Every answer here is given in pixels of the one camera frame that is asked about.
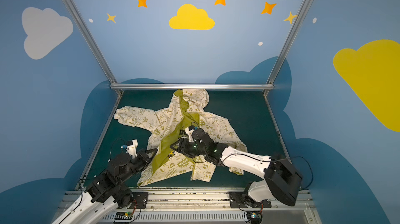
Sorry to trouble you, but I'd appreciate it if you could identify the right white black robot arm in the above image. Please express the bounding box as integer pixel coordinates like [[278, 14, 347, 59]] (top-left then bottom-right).
[[170, 126, 303, 206]]

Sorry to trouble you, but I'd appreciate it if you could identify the right aluminium frame post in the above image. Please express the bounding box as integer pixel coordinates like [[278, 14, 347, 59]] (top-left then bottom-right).
[[266, 0, 314, 90]]

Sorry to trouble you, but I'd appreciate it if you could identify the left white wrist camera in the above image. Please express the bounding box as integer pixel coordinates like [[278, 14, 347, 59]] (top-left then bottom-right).
[[126, 139, 138, 158]]

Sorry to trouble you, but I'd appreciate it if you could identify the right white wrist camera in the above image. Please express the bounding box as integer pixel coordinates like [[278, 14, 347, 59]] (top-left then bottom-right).
[[184, 126, 195, 142]]

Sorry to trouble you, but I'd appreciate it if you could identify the right small circuit board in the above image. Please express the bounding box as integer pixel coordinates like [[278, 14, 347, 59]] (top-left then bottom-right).
[[246, 211, 263, 224]]

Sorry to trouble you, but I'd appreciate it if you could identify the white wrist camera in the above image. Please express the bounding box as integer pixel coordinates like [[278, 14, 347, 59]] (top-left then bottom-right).
[[184, 126, 195, 142], [126, 139, 138, 158]]

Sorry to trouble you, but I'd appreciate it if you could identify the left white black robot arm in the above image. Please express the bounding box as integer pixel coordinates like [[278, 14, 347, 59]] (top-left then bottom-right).
[[53, 149, 158, 224]]

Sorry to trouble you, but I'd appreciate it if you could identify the left small circuit board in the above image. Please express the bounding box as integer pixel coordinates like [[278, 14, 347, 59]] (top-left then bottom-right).
[[113, 212, 133, 223]]

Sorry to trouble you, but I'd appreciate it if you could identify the aluminium frame post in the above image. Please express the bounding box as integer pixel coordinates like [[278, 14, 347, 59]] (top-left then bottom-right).
[[266, 0, 314, 90], [62, 0, 117, 83]]

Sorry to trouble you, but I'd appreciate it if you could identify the small circuit board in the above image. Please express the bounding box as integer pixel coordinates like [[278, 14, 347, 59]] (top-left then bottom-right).
[[113, 212, 133, 223], [246, 211, 263, 224]]

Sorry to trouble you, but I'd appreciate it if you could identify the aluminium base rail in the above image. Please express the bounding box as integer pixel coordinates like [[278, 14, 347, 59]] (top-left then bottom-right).
[[52, 188, 322, 224]]

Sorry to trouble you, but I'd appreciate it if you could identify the rear aluminium frame bar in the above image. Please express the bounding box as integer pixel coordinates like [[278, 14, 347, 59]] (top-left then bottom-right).
[[110, 83, 274, 91]]

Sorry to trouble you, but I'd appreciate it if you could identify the cream green-lined hooded jacket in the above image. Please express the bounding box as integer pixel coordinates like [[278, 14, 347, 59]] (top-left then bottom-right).
[[114, 89, 248, 186]]

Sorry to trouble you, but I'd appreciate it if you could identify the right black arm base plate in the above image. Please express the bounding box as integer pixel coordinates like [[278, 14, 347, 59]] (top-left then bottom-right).
[[229, 192, 271, 209]]

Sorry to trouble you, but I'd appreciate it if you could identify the left aluminium frame post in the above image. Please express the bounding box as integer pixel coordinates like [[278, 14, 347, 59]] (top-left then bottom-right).
[[62, 0, 117, 83]]

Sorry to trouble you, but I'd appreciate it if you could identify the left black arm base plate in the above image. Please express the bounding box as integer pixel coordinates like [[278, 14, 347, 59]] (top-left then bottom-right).
[[118, 192, 149, 209]]

